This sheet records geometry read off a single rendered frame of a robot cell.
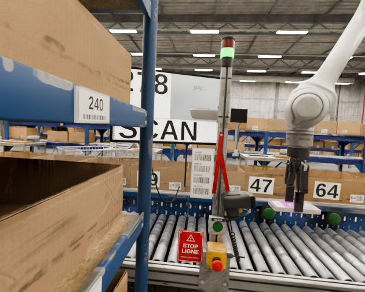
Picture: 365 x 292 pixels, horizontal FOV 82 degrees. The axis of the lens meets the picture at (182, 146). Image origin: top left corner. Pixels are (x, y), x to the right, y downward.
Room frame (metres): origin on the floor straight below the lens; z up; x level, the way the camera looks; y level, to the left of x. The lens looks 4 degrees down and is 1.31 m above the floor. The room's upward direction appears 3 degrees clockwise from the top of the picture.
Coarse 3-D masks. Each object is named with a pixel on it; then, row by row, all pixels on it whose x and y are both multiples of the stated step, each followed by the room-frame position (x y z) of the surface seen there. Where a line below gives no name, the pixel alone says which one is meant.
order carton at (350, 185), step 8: (312, 176) 1.62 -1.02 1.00; (320, 176) 1.62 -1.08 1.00; (328, 176) 1.61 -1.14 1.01; (336, 176) 1.61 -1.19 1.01; (344, 176) 1.56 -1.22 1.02; (352, 176) 1.48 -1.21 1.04; (312, 184) 1.35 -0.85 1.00; (344, 184) 1.33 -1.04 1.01; (352, 184) 1.33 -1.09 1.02; (360, 184) 1.32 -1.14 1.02; (312, 192) 1.35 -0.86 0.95; (344, 192) 1.33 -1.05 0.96; (352, 192) 1.33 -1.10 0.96; (360, 192) 1.32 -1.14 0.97; (304, 200) 1.35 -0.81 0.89; (312, 200) 1.35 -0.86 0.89; (320, 200) 1.34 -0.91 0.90; (328, 200) 1.34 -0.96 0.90; (336, 200) 1.33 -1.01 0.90; (344, 200) 1.33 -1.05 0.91
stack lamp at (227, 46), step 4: (224, 40) 0.81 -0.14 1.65; (228, 40) 0.80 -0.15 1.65; (232, 40) 0.81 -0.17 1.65; (224, 44) 0.81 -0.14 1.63; (228, 44) 0.80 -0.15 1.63; (232, 44) 0.81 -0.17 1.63; (224, 48) 0.81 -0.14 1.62; (228, 48) 0.80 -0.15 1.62; (232, 48) 0.81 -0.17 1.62; (224, 52) 0.81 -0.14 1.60; (228, 52) 0.80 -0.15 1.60; (232, 52) 0.81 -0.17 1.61; (232, 56) 0.81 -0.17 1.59
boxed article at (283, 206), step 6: (270, 204) 0.80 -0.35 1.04; (276, 204) 0.78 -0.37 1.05; (282, 204) 0.78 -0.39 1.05; (288, 204) 0.79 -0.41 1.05; (306, 204) 0.80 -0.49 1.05; (276, 210) 0.75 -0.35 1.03; (282, 210) 0.75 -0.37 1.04; (288, 210) 0.75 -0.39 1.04; (306, 210) 0.74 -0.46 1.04; (312, 210) 0.74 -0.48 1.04; (318, 210) 0.74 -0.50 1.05
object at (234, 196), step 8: (224, 192) 0.79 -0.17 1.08; (232, 192) 0.77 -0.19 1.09; (240, 192) 0.77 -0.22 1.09; (248, 192) 0.78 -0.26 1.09; (224, 200) 0.75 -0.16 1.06; (232, 200) 0.74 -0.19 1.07; (240, 200) 0.74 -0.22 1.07; (248, 200) 0.74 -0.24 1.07; (224, 208) 0.75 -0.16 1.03; (232, 208) 0.75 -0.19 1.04; (240, 208) 0.75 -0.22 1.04; (232, 216) 0.76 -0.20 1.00
